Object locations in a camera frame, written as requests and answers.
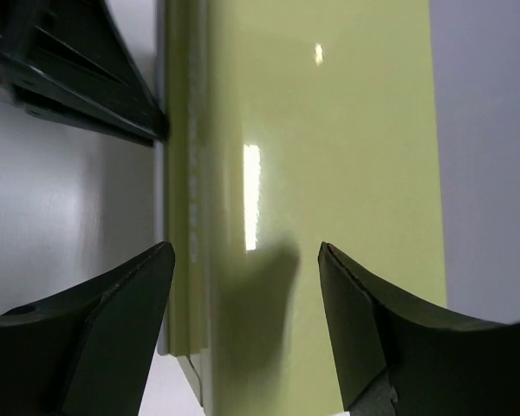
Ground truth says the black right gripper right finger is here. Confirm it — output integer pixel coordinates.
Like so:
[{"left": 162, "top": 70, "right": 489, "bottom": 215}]
[{"left": 318, "top": 243, "right": 520, "bottom": 415}]

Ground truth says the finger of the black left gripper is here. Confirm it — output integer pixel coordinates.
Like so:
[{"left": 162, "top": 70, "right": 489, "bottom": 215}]
[{"left": 0, "top": 0, "right": 169, "bottom": 146}]

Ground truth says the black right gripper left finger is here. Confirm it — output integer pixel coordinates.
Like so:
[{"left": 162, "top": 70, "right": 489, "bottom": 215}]
[{"left": 0, "top": 242, "right": 175, "bottom": 415}]

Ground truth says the green metal drawer box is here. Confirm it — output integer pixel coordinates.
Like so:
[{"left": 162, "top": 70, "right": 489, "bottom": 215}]
[{"left": 159, "top": 1, "right": 446, "bottom": 415}]

